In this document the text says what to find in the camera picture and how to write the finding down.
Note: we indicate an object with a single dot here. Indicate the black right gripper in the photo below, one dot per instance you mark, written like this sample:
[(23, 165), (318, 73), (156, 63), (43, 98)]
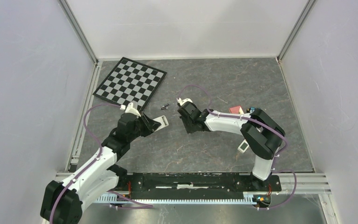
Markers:
[(189, 129)]

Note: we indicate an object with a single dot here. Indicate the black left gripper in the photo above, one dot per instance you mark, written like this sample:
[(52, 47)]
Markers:
[(150, 125)]

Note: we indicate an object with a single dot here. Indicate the white remote with dark buttons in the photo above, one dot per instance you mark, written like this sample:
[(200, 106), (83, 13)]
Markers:
[(161, 122)]

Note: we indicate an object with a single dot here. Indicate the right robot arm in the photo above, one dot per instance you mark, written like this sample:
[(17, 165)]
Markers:
[(260, 132)]

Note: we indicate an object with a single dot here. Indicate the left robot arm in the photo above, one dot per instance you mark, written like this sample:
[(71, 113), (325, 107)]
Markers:
[(64, 202)]

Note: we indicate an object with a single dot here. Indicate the white slim remote control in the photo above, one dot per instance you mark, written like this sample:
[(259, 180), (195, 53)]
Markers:
[(243, 147)]

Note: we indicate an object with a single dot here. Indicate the red playing card box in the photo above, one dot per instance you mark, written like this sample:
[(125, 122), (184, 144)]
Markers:
[(236, 110)]

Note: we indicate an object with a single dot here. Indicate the black white chessboard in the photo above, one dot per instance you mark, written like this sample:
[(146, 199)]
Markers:
[(130, 81)]

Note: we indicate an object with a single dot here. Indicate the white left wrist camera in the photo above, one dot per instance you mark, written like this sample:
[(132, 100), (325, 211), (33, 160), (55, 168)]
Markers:
[(131, 108)]

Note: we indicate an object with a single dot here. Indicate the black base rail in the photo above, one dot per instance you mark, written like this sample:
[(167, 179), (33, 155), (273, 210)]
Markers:
[(184, 186)]

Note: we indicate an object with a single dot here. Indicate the white cable duct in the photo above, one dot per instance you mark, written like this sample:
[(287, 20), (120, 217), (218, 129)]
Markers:
[(246, 199)]

